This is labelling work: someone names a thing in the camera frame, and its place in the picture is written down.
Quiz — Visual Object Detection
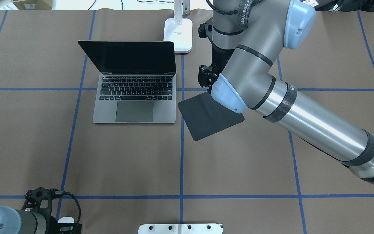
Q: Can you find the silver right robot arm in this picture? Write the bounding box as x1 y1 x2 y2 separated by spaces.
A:
207 0 374 185

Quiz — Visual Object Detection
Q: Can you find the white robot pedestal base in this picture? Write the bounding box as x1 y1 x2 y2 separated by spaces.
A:
138 223 224 234

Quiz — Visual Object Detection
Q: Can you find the grey laptop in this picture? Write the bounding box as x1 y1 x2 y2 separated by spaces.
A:
78 40 177 124

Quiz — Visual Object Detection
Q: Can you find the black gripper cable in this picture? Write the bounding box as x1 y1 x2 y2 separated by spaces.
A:
56 191 82 225

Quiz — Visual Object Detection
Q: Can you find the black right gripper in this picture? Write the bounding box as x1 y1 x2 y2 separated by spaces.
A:
198 18 226 94

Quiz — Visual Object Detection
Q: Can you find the white desk lamp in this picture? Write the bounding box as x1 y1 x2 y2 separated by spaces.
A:
163 0 193 54

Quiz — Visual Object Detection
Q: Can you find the black mouse pad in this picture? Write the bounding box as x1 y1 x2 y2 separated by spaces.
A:
178 92 244 141

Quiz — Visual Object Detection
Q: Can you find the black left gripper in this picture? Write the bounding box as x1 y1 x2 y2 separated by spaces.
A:
21 188 82 234

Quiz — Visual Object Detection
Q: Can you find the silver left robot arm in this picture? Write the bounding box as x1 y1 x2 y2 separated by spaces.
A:
0 188 82 234

